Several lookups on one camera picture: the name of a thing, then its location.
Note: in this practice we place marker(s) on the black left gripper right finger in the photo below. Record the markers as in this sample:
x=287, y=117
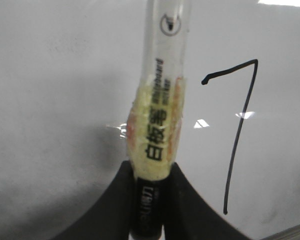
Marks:
x=189, y=217

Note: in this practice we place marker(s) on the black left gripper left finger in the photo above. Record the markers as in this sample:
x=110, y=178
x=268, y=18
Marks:
x=110, y=216

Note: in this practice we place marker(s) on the white whiteboard with grey frame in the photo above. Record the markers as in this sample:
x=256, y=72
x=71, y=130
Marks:
x=69, y=71

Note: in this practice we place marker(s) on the white black whiteboard marker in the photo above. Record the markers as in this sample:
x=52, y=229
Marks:
x=154, y=122

